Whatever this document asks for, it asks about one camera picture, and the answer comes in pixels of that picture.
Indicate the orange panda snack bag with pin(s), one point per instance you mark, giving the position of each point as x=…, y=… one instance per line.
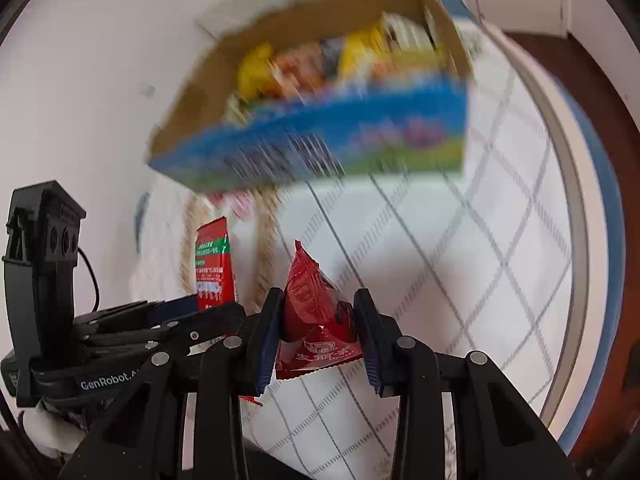
x=305, y=70

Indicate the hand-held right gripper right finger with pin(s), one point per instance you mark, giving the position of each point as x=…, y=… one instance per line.
x=367, y=347

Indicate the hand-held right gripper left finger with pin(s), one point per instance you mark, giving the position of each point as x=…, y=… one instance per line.
x=267, y=347

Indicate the white printed quilted mat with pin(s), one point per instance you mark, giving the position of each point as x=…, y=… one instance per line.
x=450, y=260

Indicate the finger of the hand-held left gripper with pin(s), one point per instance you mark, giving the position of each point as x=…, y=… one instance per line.
x=170, y=307
x=210, y=322

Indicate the clear white snack packet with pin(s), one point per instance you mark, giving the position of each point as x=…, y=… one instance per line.
x=410, y=35

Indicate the red pillow snack packet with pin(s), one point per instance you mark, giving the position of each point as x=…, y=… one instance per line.
x=315, y=305

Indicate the yellow snack packet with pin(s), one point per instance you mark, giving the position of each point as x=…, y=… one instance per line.
x=255, y=72
x=362, y=52

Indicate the person's left hand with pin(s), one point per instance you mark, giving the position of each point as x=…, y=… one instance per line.
x=47, y=435

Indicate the red green snack packet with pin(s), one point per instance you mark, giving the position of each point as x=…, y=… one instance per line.
x=212, y=260

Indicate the blue green printed cardboard box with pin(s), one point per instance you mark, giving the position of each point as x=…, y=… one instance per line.
x=350, y=145

